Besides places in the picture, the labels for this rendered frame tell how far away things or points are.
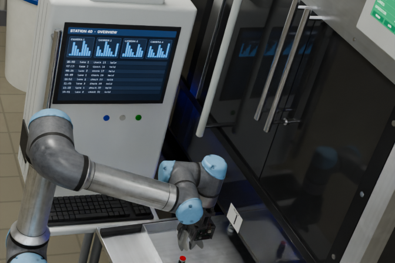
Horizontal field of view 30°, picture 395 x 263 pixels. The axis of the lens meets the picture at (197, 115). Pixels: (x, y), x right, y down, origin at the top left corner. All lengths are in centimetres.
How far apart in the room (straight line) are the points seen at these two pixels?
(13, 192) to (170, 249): 163
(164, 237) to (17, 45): 237
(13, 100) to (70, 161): 280
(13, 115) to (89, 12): 222
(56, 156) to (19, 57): 281
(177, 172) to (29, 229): 45
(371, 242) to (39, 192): 90
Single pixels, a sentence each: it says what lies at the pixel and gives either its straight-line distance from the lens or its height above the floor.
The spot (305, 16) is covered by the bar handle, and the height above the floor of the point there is 181.
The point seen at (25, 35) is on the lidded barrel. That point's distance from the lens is 455.
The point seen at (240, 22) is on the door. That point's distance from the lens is 239.
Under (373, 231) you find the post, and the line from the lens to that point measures 191.
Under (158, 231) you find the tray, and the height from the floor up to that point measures 88.
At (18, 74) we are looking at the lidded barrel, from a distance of 472.
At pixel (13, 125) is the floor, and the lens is 444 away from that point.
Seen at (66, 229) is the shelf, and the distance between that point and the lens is 259.
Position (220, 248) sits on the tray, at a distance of 255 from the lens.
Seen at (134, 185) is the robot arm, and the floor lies 135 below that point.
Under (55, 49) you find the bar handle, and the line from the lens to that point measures 234.
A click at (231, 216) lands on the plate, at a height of 101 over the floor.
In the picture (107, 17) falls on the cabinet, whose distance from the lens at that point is 240.
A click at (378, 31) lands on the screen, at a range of 183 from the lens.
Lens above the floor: 254
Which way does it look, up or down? 31 degrees down
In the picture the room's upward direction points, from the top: 16 degrees clockwise
